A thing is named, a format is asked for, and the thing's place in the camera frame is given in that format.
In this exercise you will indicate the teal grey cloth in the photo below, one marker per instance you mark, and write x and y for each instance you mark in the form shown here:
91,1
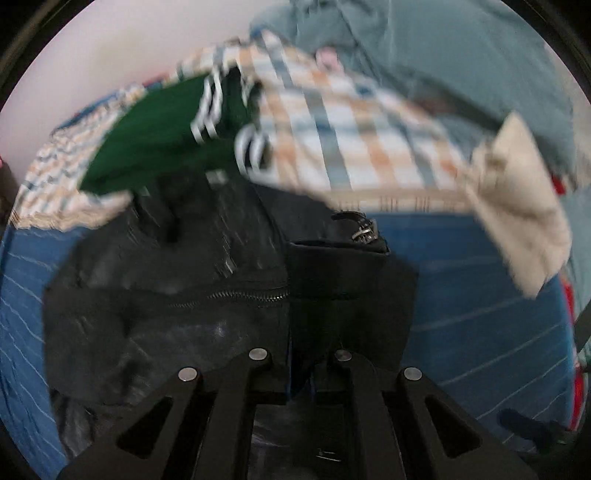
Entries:
438,55

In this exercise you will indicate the plaid orange blue shirt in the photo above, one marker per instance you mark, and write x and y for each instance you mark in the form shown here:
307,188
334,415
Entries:
355,138

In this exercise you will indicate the green garment with white stripes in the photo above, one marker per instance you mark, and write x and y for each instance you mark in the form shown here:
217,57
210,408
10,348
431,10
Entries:
152,138

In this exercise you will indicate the blue striped bed sheet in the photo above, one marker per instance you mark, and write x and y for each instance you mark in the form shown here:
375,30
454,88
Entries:
485,304

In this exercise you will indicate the beige cloth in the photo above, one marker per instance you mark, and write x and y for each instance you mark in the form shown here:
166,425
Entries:
521,207

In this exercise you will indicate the black leather jacket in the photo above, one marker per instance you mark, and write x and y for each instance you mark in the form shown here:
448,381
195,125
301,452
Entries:
184,286

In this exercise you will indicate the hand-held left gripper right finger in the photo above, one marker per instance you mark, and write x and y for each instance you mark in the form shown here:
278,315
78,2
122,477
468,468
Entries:
355,381

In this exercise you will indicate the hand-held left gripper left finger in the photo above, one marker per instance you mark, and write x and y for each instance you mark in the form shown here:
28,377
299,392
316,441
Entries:
258,378

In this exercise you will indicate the pink cloth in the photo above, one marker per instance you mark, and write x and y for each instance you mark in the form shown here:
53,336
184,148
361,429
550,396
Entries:
326,57

